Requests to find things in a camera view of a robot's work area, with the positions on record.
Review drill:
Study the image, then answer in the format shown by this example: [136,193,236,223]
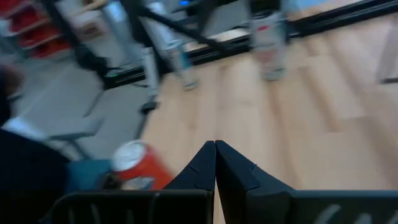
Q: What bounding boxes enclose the white Celsius Peach Vibe can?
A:
[249,9,289,82]

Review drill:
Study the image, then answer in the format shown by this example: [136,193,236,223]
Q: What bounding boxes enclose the black aluminium rig frame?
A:
[102,0,398,91]

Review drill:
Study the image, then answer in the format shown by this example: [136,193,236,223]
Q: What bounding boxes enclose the silver stand pole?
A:
[138,46,162,115]

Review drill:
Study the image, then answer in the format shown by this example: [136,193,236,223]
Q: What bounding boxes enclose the orange-red soda can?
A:
[110,139,175,191]

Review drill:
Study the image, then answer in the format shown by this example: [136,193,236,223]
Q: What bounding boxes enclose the red storage bins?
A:
[0,0,72,60]

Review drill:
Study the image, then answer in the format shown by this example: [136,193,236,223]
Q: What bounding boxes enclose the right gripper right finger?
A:
[215,139,398,224]

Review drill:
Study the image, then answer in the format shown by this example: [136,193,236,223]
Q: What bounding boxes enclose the silver and blue slim can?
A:
[166,39,200,91]

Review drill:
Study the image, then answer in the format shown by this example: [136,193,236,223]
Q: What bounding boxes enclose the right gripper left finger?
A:
[40,140,217,224]

